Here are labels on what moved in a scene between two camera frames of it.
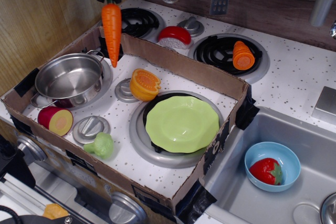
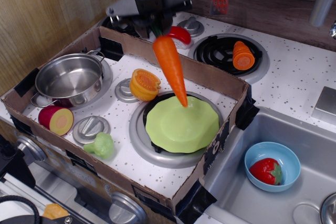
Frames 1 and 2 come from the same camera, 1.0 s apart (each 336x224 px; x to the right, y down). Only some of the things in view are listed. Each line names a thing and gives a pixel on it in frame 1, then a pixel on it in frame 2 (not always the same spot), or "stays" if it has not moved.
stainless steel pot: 70,80 stays
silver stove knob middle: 123,91 stays
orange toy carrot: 112,16 → 167,54
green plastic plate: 181,124 stays
